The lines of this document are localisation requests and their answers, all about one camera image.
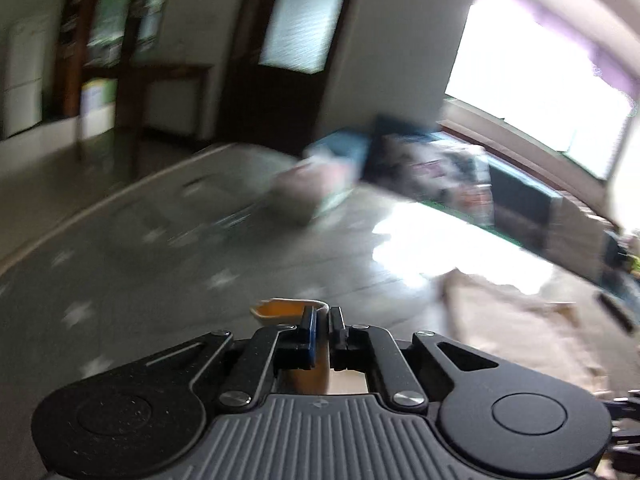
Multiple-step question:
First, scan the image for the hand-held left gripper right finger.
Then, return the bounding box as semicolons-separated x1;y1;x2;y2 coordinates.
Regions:
327;306;501;411

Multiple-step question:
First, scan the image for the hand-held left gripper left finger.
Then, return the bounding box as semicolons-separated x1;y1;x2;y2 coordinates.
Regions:
145;306;318;409

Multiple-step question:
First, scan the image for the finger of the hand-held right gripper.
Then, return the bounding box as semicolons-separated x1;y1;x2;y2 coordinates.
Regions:
607;427;640;462
602;396;640;420

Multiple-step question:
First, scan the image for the cream sweatshirt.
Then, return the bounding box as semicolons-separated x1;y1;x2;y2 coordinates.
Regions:
249;266;613;398

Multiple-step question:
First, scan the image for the black remote control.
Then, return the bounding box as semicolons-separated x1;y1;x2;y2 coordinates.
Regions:
597;291;640;335

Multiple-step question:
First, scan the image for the tissue box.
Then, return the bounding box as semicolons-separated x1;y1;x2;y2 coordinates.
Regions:
272;152;353;226

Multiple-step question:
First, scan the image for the grey pillow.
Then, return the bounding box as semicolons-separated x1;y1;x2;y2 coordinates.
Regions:
549;194;610;282

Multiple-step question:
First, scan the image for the butterfly print pillow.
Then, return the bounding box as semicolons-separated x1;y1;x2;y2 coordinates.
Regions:
361;132;490;223

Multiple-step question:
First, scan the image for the grey quilted table cover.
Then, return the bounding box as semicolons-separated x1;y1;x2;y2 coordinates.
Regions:
0;142;640;480

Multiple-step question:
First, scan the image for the blue sofa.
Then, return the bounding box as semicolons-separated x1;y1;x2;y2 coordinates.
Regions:
304;114;640;303

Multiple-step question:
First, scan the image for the dark wooden door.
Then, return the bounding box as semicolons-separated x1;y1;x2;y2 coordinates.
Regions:
217;0;363;157

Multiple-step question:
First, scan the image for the window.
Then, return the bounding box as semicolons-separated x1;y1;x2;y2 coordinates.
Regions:
444;0;640;182

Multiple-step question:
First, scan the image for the wooden cabinet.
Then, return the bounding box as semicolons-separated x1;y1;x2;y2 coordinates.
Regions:
52;0;211;137

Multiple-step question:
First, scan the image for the white fridge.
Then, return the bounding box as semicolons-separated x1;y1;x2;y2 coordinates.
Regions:
0;14;53;140

